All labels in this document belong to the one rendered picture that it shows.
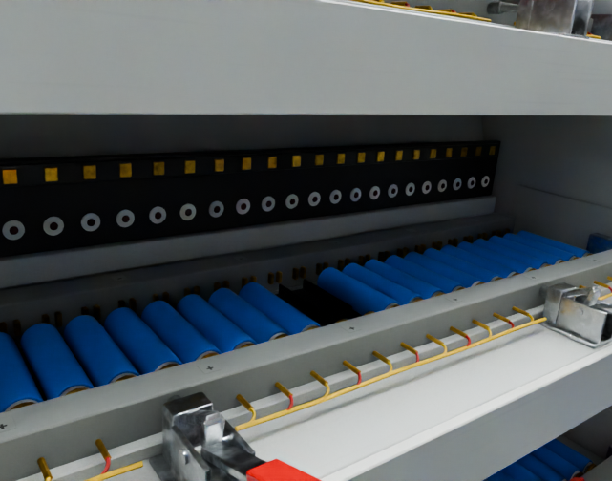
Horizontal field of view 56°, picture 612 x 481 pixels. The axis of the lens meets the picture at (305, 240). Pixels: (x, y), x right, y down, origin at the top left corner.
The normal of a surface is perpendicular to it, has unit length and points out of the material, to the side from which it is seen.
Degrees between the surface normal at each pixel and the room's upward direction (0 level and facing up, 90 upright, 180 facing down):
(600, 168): 90
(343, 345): 109
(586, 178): 90
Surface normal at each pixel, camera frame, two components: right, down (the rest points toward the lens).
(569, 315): -0.81, 0.12
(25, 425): 0.07, -0.95
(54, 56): 0.58, 0.29
